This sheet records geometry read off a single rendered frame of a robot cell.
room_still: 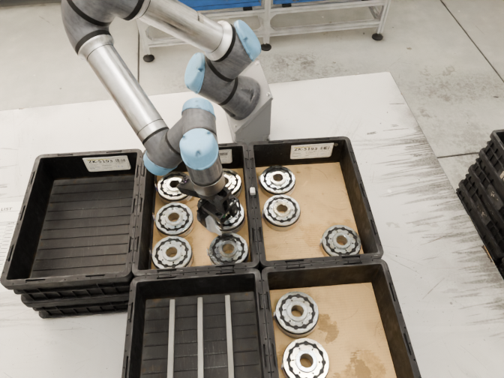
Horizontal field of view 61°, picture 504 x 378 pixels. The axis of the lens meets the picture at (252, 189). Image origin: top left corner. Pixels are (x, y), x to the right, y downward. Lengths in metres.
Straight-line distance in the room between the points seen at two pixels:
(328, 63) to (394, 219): 1.86
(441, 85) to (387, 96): 1.34
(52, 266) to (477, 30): 3.32
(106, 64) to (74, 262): 0.51
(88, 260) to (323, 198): 0.67
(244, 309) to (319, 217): 0.34
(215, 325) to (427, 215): 0.77
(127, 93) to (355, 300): 0.74
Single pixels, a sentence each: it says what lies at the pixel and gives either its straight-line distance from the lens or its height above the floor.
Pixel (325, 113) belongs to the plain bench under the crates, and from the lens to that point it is 1.68.
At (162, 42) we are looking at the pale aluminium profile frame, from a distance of 3.08.
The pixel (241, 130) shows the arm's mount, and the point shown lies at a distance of 1.47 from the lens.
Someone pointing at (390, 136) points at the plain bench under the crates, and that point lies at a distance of 1.65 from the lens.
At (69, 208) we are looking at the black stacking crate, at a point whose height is 0.83.
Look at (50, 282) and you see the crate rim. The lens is 1.09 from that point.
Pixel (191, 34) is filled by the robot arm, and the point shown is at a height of 1.18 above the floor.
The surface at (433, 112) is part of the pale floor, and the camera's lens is 2.91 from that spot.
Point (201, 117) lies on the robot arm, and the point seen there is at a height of 1.19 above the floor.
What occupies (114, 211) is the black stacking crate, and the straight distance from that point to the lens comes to 1.27.
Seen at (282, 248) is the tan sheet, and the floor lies 0.83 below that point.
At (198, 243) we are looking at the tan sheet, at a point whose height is 0.83.
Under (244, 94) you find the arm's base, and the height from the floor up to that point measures 0.91.
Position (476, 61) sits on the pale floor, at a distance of 3.44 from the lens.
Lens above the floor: 1.84
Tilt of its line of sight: 53 degrees down
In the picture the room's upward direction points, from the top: straight up
